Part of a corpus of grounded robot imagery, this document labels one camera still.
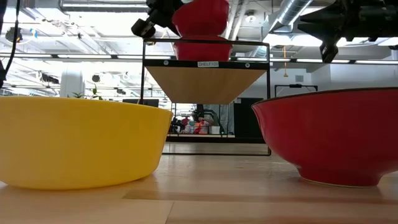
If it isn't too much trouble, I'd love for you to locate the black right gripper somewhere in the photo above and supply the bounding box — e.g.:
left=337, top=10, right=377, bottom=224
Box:
left=297, top=0, right=382, bottom=44

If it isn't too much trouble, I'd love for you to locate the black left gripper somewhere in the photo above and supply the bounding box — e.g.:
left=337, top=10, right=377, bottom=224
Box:
left=145, top=0, right=185, bottom=37

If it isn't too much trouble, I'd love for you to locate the yellow plastic mini bowl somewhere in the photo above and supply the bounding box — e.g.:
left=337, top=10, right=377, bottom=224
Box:
left=0, top=95, right=174, bottom=191

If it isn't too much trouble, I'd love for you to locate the black computer monitor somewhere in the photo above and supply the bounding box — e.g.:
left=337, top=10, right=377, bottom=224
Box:
left=122, top=98, right=160, bottom=108

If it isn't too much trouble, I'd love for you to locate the white curtain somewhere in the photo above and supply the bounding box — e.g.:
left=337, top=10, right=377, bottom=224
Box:
left=203, top=104, right=235, bottom=135

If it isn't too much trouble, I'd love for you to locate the person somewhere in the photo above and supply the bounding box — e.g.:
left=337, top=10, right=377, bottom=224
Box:
left=190, top=110, right=216, bottom=135

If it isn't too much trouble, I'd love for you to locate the green potted plant white pot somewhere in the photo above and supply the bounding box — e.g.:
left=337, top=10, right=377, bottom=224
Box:
left=67, top=83, right=104, bottom=101

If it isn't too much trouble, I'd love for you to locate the white pillar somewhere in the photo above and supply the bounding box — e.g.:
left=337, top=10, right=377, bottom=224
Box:
left=60, top=70, right=85, bottom=98

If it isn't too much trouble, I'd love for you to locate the black cabinet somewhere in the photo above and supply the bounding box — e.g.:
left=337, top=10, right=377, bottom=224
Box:
left=233, top=97, right=271, bottom=140

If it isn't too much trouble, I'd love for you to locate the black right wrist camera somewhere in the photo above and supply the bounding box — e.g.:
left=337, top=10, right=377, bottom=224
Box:
left=319, top=42, right=339, bottom=63

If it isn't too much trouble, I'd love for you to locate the silver ventilation duct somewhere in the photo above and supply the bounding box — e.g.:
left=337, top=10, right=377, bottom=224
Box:
left=269, top=0, right=313, bottom=32

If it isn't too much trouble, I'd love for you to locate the yellow hanging cord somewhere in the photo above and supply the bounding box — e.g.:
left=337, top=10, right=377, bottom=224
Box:
left=282, top=45, right=289, bottom=78

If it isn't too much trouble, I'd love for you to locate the wooden shelf with black frame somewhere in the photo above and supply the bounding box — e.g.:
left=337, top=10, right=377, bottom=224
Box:
left=138, top=37, right=272, bottom=156

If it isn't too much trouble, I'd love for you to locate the black metal rig frame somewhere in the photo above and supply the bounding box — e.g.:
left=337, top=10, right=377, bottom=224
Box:
left=274, top=83, right=319, bottom=98

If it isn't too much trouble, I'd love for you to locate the black aluminium table frame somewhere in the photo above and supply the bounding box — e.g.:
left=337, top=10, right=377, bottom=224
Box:
left=165, top=134, right=271, bottom=144

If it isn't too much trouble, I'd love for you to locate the black hanging cable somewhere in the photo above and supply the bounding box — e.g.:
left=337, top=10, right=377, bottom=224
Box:
left=0, top=0, right=21, bottom=88

